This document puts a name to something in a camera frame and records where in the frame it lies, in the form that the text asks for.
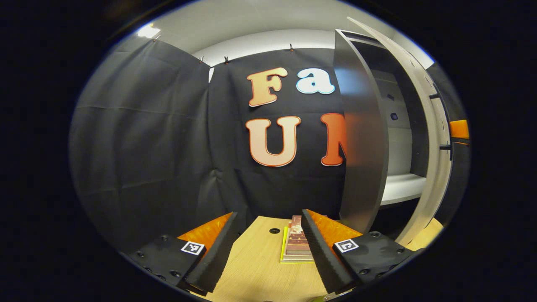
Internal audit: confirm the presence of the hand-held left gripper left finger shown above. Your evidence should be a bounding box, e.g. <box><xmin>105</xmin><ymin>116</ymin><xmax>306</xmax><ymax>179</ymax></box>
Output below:
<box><xmin>119</xmin><ymin>212</ymin><xmax>241</xmax><ymax>297</ymax></box>

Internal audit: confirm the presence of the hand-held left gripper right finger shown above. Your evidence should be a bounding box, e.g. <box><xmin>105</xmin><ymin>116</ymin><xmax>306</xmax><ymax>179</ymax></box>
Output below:
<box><xmin>300</xmin><ymin>209</ymin><xmax>422</xmax><ymax>295</ymax></box>

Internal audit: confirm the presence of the stack of books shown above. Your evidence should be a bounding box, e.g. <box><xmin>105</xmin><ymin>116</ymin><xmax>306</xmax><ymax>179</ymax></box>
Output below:
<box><xmin>280</xmin><ymin>215</ymin><xmax>315</xmax><ymax>264</ymax></box>

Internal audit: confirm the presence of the black backdrop cloth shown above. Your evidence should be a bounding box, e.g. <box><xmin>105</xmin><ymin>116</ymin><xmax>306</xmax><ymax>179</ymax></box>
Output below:
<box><xmin>69</xmin><ymin>39</ymin><xmax>470</xmax><ymax>252</ymax></box>

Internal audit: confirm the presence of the ceiling light panel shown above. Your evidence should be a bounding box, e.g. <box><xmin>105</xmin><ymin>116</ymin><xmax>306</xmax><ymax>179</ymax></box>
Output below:
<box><xmin>138</xmin><ymin>24</ymin><xmax>162</xmax><ymax>39</ymax></box>

